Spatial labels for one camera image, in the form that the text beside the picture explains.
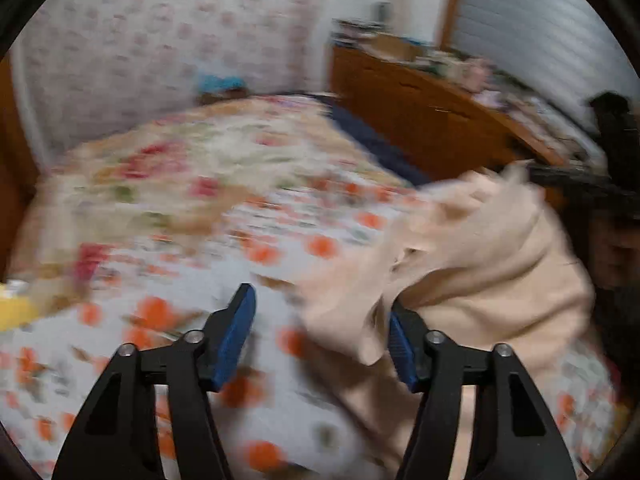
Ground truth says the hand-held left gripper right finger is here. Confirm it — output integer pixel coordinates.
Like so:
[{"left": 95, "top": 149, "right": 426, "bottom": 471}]
[{"left": 387, "top": 296, "right": 578, "bottom": 480}]

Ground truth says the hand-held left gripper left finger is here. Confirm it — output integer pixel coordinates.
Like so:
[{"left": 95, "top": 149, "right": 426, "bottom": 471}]
[{"left": 51, "top": 282, "right": 257, "bottom": 480}]

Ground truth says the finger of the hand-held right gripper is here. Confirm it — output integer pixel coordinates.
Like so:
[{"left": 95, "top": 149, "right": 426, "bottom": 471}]
[{"left": 527, "top": 165, "right": 617, "bottom": 197}]

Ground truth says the peach printed T-shirt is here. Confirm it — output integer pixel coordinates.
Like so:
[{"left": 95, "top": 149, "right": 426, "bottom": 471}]
[{"left": 295, "top": 160, "right": 596, "bottom": 480}]

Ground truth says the stack of folded clothes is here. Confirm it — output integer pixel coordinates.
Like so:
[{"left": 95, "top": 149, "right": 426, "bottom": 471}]
[{"left": 332, "top": 19, "right": 386, "bottom": 43}]

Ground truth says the wooden cabinet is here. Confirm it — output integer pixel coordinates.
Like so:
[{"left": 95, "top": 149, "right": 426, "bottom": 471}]
[{"left": 327, "top": 45, "right": 571, "bottom": 181}]

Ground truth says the grey window blind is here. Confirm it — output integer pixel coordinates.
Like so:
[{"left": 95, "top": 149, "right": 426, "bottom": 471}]
[{"left": 447, "top": 0, "right": 640, "bottom": 146}]

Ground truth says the orange fruit print blanket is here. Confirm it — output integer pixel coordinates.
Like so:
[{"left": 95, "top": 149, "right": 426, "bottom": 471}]
[{"left": 0, "top": 180, "right": 621, "bottom": 480}]

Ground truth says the floral blanket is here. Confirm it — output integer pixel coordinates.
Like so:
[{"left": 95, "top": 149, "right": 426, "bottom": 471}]
[{"left": 10, "top": 95, "right": 416, "bottom": 311}]

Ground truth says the dark blue bed sheet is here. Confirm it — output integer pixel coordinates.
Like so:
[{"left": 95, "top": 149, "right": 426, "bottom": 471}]
[{"left": 310, "top": 92, "right": 431, "bottom": 186}]

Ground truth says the yellow plush toy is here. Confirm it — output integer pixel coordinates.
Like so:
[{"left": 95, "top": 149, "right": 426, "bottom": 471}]
[{"left": 0, "top": 285, "right": 42, "bottom": 332}]

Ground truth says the cardboard box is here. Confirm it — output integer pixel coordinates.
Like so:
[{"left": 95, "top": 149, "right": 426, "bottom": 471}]
[{"left": 370, "top": 35, "right": 421, "bottom": 62}]

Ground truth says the teal cloth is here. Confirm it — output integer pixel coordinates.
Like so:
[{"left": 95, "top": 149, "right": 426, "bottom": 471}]
[{"left": 197, "top": 74, "right": 246, "bottom": 92}]

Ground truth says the wooden slatted wardrobe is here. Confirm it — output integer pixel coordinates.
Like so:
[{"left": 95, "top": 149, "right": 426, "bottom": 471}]
[{"left": 0, "top": 55, "right": 41, "bottom": 281}]

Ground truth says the ring patterned curtain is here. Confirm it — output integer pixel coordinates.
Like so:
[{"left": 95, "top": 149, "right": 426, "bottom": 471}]
[{"left": 10, "top": 0, "right": 333, "bottom": 161}]

